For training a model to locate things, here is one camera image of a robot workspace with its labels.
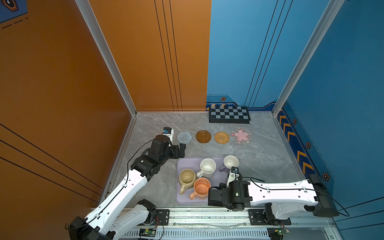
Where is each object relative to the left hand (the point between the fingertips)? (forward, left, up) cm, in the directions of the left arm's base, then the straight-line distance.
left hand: (178, 143), depth 77 cm
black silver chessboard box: (+40, -34, -18) cm, 55 cm away
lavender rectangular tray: (+1, -8, -24) cm, 26 cm away
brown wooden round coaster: (+20, -14, -21) cm, 32 cm away
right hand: (-22, -22, -11) cm, 33 cm away
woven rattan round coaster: (+19, -27, -21) cm, 39 cm away
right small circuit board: (-35, -49, -21) cm, 64 cm away
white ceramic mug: (-4, -16, -20) cm, 26 cm away
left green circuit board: (-35, +14, -24) cm, 45 cm away
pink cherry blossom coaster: (+21, -41, -21) cm, 51 cm away
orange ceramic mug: (-16, -12, -18) cm, 27 cm away
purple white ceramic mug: (-3, -28, -14) cm, 32 cm away
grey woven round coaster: (+19, 0, -21) cm, 29 cm away
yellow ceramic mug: (-10, -4, -20) cm, 23 cm away
